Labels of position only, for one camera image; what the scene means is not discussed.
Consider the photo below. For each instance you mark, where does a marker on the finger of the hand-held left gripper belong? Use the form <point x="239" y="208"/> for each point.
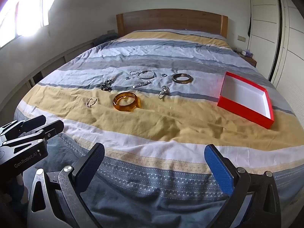
<point x="52" y="128"/>
<point x="28" y="123"/>

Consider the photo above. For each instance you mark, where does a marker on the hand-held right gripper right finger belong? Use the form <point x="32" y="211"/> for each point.
<point x="218" y="168"/>

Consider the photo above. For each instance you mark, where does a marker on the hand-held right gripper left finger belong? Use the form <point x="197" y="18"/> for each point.
<point x="91" y="161"/>

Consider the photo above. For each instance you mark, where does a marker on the red box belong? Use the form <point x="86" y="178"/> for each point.
<point x="237" y="114"/>

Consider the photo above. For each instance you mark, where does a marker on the amber bangle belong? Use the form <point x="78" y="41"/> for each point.
<point x="116" y="104"/>

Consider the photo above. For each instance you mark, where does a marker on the dark brown bangle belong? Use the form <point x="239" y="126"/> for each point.
<point x="181" y="82"/>

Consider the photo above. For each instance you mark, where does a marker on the thin silver bangle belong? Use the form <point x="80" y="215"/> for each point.
<point x="142" y="77"/>

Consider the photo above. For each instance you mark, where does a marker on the low wooden shelf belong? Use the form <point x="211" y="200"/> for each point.
<point x="47" y="66"/>

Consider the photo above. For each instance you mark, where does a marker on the striped duvet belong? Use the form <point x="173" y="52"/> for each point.
<point x="166" y="128"/>

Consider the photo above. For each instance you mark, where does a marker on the blue cloth pile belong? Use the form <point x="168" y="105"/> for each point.
<point x="104" y="40"/>

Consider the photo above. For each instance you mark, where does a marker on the bright window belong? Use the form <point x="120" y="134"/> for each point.
<point x="28" y="16"/>

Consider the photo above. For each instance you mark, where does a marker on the wooden nightstand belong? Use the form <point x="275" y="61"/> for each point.
<point x="251" y="61"/>

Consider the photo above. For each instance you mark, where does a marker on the purple item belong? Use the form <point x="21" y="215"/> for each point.
<point x="247" y="52"/>

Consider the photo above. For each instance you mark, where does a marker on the white wardrobe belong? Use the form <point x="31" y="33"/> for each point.
<point x="263" y="28"/>

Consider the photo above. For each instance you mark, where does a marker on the wooden headboard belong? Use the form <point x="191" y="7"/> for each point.
<point x="166" y="19"/>

